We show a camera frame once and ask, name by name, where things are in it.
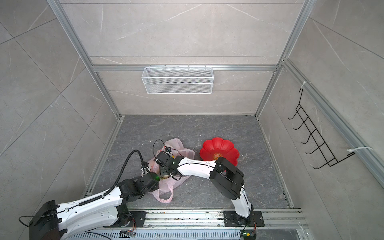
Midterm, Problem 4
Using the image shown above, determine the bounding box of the pink plastic bag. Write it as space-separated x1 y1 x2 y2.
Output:
149 138 195 203

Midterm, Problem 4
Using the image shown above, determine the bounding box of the red flower-shaped plastic bowl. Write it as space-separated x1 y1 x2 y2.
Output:
200 137 240 166

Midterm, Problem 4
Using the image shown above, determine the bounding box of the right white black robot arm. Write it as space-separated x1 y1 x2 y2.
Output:
155 151 253 222

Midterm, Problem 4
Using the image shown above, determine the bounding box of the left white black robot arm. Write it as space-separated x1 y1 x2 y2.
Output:
28 172 160 240

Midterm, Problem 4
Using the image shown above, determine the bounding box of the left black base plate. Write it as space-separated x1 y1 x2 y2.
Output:
120 211 147 229

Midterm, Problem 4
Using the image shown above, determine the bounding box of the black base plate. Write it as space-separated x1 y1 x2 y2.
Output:
223 211 265 228
120 211 147 229

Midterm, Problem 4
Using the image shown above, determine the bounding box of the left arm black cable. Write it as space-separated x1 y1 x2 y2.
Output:
18 149 148 228

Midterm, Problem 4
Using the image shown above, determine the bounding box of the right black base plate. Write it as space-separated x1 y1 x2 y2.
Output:
223 211 265 228

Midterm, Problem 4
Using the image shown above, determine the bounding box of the white wire mesh basket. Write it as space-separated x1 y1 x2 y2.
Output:
142 67 214 95

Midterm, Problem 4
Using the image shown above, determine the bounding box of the aluminium mounting rail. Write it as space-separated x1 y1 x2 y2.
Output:
130 209 308 229

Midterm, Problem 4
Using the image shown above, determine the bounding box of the black wire hook rack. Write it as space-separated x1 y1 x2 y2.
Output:
287 89 355 170

